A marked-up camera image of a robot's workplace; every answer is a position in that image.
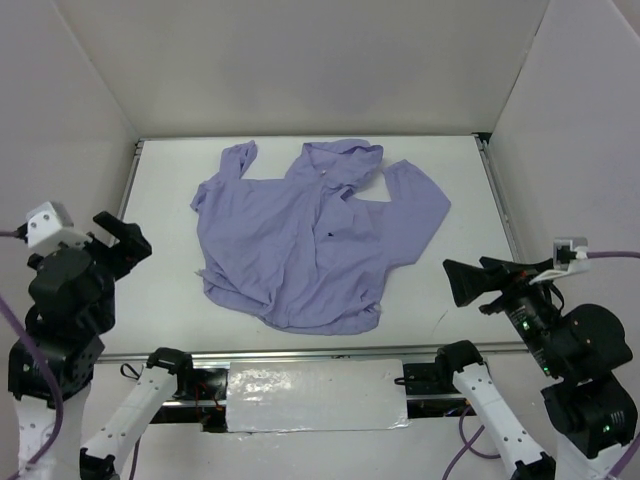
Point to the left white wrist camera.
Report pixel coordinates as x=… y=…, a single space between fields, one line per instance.
x=49 y=227

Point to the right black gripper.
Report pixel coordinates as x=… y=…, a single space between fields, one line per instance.
x=500 y=282

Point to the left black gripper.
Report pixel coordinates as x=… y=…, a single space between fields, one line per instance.
x=105 y=251

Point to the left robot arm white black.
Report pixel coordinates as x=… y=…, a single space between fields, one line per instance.
x=51 y=366

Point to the lavender zip-up jacket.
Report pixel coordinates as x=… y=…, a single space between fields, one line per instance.
x=310 y=253

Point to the silver foil tape panel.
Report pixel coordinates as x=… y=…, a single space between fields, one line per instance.
x=334 y=395

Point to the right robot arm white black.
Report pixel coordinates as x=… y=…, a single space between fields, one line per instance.
x=594 y=417

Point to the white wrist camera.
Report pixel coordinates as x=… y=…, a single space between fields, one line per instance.
x=570 y=257
x=49 y=227

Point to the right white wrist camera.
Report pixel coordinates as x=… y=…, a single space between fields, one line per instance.
x=570 y=257

